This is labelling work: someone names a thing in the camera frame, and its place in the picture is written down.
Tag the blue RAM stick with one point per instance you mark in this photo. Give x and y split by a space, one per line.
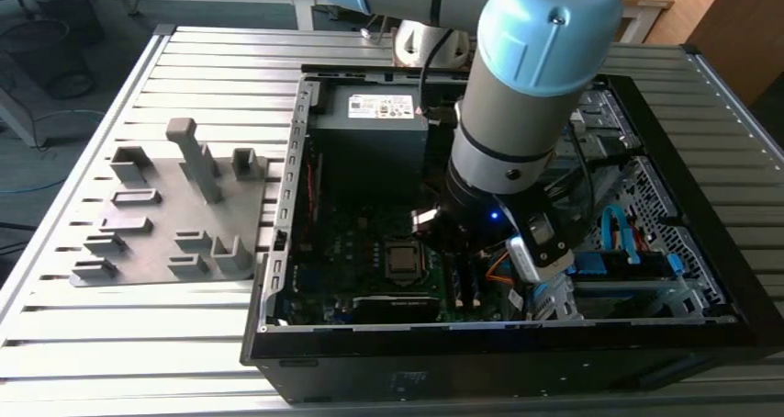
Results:
457 284

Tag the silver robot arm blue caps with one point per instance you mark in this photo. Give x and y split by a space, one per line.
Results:
520 114

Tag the silver CPU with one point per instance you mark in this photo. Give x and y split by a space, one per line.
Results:
402 258

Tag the grey metal disk bay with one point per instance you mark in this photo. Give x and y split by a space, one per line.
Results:
553 300

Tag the black graphics card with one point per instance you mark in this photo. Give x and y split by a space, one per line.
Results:
397 307

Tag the black disk in blue carrier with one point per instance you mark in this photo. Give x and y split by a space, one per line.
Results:
597 265

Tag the green motherboard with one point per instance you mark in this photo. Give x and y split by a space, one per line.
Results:
342 261

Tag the black open PC case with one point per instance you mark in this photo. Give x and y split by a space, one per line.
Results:
428 348

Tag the grey power supply white label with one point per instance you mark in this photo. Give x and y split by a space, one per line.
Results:
373 107

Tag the grey metal disk cage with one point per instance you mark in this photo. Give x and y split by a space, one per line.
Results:
602 114

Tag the grey plastic parts rack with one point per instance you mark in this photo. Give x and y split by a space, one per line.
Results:
158 224

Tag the brown wooden cabinet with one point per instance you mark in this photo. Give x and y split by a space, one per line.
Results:
734 22

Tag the black wheeled cart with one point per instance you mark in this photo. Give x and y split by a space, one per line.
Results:
66 82

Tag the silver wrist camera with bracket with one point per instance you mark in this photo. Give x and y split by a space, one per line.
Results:
541 256

